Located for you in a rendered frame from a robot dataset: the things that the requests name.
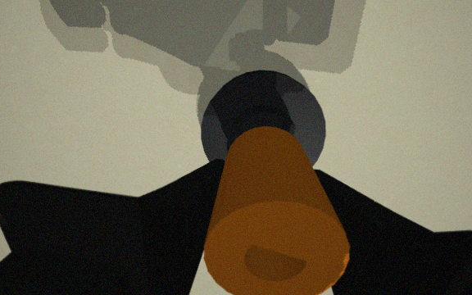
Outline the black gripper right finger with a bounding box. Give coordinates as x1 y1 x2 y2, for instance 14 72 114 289
314 170 472 295

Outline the orange knob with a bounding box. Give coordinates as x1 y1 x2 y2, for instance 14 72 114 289
203 126 350 295

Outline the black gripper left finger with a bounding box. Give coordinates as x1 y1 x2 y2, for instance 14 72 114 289
0 159 225 295

